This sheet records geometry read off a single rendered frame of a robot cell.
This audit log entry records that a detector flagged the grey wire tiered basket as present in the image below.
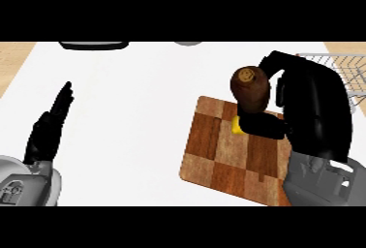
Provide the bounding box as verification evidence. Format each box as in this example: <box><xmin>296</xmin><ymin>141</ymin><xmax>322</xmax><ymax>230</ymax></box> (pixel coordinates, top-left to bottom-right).
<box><xmin>296</xmin><ymin>52</ymin><xmax>366</xmax><ymax>114</ymax></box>

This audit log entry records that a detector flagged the black flat appliance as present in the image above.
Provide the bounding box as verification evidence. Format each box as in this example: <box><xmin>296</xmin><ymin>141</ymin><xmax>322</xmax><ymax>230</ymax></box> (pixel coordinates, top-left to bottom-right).
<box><xmin>57</xmin><ymin>41</ymin><xmax>131</xmax><ymax>51</ymax></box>

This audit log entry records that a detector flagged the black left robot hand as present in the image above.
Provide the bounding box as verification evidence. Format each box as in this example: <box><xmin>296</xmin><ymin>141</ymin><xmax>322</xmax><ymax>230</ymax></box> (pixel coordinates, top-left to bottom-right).
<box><xmin>22</xmin><ymin>80</ymin><xmax>75</xmax><ymax>166</ymax></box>

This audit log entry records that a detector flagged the small grey round object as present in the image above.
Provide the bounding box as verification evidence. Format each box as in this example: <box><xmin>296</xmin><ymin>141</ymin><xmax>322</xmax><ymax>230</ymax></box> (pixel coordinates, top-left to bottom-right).
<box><xmin>172</xmin><ymin>41</ymin><xmax>203</xmax><ymax>47</ymax></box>

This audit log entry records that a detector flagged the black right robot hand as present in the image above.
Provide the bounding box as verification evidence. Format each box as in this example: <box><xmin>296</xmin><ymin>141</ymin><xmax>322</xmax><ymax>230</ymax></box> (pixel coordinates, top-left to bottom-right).
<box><xmin>236</xmin><ymin>49</ymin><xmax>354</xmax><ymax>164</ymax></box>

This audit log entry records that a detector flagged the small yellow object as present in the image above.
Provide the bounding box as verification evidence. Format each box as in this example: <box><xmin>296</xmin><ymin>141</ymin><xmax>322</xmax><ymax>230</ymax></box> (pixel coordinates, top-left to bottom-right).
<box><xmin>230</xmin><ymin>115</ymin><xmax>246</xmax><ymax>136</ymax></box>

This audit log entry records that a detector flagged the checkered wooden cutting board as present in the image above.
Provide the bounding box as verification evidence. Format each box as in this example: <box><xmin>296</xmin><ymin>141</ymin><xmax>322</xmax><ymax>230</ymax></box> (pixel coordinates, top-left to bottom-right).
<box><xmin>178</xmin><ymin>95</ymin><xmax>295</xmax><ymax>207</ymax></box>

